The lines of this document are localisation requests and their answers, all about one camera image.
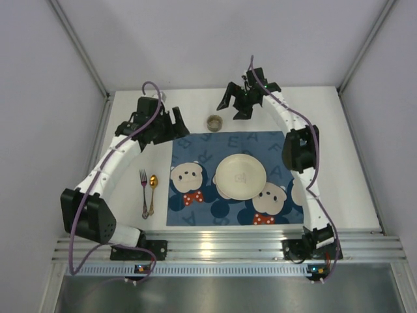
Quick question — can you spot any cream round plate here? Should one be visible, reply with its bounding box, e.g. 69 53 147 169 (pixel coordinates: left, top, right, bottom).
214 154 266 201

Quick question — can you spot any aluminium frame post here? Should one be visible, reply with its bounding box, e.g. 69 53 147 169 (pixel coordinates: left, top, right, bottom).
337 0 400 94
48 0 113 102

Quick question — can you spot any right aluminium frame post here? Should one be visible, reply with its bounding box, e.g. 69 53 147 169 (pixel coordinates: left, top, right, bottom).
337 0 400 94

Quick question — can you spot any left aluminium frame post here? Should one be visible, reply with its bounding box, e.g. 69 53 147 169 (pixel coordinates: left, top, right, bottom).
48 0 113 102

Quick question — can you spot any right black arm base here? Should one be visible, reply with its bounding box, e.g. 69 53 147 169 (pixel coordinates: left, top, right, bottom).
282 224 343 264

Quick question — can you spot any perforated grey cable tray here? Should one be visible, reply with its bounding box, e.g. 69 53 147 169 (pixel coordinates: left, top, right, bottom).
78 262 328 277

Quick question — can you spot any gold spoon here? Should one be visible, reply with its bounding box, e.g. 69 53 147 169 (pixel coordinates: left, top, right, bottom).
149 175 158 216

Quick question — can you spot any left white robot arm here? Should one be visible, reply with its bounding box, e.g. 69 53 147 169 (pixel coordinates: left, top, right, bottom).
60 97 190 247

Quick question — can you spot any blue bear print cloth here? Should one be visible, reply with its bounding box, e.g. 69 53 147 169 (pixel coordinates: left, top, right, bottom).
167 132 304 226

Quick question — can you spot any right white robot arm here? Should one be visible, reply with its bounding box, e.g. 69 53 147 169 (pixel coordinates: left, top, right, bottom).
216 67 340 258

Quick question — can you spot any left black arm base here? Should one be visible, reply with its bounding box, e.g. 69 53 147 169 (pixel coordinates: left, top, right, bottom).
109 239 168 261

